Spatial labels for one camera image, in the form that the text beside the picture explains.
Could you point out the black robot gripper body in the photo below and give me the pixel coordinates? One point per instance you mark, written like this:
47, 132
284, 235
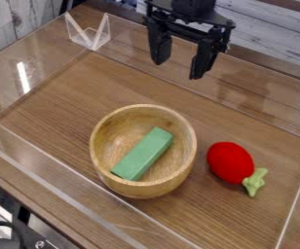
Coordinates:
190, 18

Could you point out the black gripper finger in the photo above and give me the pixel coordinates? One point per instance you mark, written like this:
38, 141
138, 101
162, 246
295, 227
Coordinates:
160, 38
206, 54

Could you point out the green rectangular block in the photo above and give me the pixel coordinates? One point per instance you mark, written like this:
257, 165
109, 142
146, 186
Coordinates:
144, 154

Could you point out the brown wooden bowl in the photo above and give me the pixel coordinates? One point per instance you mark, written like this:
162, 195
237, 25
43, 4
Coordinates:
116, 135

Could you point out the red plush strawberry toy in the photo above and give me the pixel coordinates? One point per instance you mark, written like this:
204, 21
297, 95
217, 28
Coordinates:
232, 164

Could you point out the clear acrylic corner bracket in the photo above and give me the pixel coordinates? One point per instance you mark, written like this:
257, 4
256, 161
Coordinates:
90, 38

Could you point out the black table clamp mount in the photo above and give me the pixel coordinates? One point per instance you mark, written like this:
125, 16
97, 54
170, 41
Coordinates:
18, 235

